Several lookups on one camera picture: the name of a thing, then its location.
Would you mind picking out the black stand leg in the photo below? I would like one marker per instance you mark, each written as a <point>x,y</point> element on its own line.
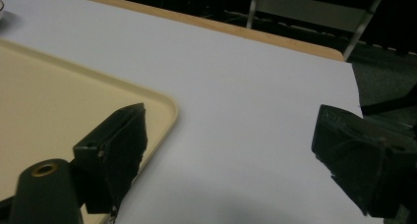
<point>390,105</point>

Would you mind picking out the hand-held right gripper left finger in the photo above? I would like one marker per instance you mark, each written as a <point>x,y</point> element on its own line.
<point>118,152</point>

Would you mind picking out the white paper table cover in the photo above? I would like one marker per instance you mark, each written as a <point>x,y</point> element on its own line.
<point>236,102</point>

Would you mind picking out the beige plastic tray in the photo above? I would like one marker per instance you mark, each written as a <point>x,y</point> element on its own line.
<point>65,102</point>

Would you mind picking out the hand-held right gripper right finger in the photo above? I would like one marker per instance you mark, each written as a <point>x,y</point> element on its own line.
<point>360,165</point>

